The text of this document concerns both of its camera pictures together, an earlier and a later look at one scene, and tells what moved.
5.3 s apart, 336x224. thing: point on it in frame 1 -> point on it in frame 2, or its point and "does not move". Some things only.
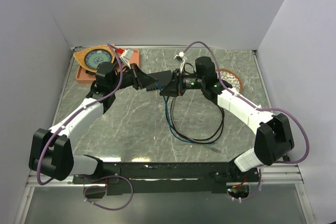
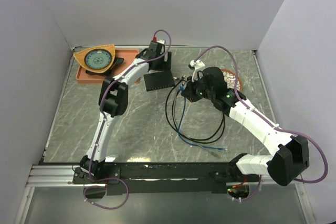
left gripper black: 141,80 -> 166,66
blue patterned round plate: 94,56 does not move
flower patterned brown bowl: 231,77 does not move
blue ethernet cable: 170,128 -> 181,87
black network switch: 164,78 does not move
